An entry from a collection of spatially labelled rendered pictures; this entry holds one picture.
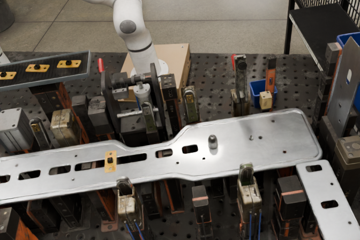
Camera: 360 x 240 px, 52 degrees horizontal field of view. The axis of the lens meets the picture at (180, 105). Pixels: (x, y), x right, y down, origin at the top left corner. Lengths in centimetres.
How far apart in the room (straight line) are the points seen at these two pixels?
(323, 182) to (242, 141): 27
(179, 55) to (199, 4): 200
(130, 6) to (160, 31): 200
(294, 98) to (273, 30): 168
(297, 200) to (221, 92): 82
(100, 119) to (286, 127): 63
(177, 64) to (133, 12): 44
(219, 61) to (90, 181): 105
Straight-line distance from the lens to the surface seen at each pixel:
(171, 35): 344
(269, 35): 335
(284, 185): 116
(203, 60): 200
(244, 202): 105
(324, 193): 114
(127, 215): 109
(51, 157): 134
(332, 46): 128
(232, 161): 118
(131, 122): 138
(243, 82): 124
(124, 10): 150
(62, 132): 132
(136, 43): 163
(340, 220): 111
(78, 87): 203
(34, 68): 144
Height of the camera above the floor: 197
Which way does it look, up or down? 46 degrees down
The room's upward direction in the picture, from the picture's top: 10 degrees counter-clockwise
